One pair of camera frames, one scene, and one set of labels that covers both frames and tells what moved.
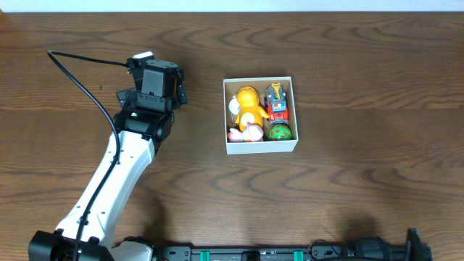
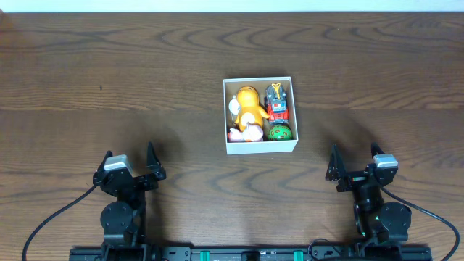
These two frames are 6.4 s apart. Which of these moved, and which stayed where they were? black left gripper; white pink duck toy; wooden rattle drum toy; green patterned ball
Moved: black left gripper
Stayed: white pink duck toy; wooden rattle drum toy; green patterned ball
